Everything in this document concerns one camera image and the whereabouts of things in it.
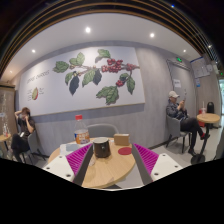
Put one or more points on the clear bottle with red cap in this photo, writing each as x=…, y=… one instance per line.
x=81, y=133

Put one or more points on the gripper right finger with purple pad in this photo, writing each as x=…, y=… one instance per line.
x=153, y=166

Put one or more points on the dark brown mug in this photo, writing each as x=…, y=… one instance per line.
x=101, y=147

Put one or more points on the coffee cherries wall poster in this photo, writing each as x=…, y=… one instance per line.
x=88, y=78

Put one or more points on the red fire extinguisher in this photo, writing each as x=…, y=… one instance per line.
x=202, y=112

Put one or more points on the black trash bin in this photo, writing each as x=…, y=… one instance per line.
x=210, y=107

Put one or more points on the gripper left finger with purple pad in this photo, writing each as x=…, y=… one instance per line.
x=72, y=167

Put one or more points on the round red coaster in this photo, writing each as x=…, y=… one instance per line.
x=125, y=151

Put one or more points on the brown tissue box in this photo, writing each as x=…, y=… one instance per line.
x=122, y=139

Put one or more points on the clear plastic bag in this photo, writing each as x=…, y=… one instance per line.
x=66, y=149

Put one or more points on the round wooden table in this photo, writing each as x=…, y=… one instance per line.
x=104, y=172

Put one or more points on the grey door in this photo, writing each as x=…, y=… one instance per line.
x=183, y=85

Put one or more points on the grey chair at right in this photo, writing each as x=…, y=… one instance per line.
x=174, y=129

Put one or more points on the seated person in black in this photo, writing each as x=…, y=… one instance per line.
x=27, y=126

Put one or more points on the grey chair behind table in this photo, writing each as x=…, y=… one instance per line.
x=102, y=130

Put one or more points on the seated person with white cap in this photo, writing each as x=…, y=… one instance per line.
x=177, y=110

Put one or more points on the grey chair at left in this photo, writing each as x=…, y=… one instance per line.
x=34, y=148

